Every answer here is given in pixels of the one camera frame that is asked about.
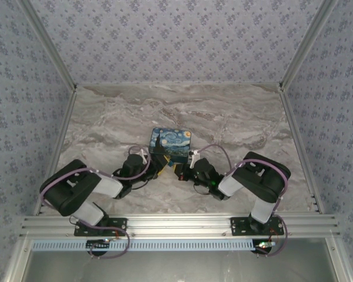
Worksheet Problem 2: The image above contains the starry night print tin box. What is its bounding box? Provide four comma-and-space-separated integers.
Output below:
148, 127, 194, 164

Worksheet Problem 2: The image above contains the small circuit board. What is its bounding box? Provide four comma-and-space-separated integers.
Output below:
86, 239, 111, 250
254, 240, 277, 254

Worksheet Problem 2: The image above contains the grey metal sheet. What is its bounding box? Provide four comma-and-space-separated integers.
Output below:
23, 249, 341, 282

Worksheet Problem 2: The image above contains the purple cable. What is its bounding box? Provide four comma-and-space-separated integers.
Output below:
88, 224, 131, 260
255, 214, 289, 258
194, 145, 291, 212
39, 146, 152, 208

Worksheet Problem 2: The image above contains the aluminium frame base beam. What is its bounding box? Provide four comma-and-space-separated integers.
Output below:
16, 213, 341, 239

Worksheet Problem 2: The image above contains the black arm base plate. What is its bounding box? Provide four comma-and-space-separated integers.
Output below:
74, 217, 128, 237
231, 216, 285, 236

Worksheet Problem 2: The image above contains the white slotted cable duct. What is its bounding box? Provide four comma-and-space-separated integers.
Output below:
32, 238, 262, 252

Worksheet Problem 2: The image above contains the aluminium frame side rail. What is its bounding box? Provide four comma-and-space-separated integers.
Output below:
278, 86, 324, 214
34, 86, 78, 216

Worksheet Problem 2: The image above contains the aluminium frame corner post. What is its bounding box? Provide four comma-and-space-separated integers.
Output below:
279, 0, 341, 89
19, 0, 77, 89

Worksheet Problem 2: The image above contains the aluminium frame lower rail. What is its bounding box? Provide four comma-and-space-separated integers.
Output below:
325, 237, 352, 282
1, 237, 29, 282

